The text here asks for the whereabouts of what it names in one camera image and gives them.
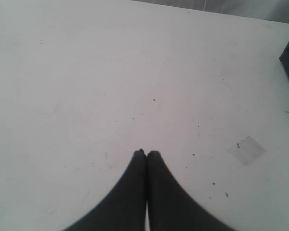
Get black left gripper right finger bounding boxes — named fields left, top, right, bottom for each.
left=146, top=151, right=228, bottom=231

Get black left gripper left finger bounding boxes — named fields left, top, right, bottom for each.
left=66, top=149, right=146, bottom=231

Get clear tape patch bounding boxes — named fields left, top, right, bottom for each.
left=227, top=136, right=266, bottom=166

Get white backdrop curtain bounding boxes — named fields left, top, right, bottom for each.
left=144, top=0, right=289, bottom=24

